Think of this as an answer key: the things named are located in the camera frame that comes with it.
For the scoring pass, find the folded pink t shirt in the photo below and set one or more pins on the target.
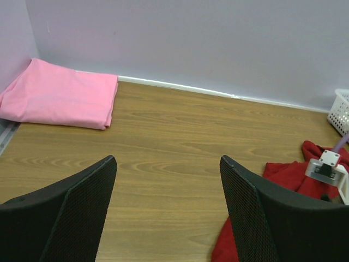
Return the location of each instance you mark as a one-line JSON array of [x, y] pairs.
[[50, 94]]

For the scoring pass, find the aluminium frame rail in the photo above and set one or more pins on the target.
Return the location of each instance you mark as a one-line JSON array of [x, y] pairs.
[[8, 129]]

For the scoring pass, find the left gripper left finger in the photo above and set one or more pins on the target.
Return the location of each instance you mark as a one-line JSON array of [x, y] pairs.
[[60, 222]]

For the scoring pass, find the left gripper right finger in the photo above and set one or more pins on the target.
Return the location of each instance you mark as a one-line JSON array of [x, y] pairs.
[[272, 223]]

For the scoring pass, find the red t shirt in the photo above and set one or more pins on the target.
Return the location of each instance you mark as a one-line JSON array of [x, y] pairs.
[[290, 176]]

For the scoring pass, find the white plastic basket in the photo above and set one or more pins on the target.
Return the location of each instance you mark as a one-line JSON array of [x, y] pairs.
[[338, 114]]

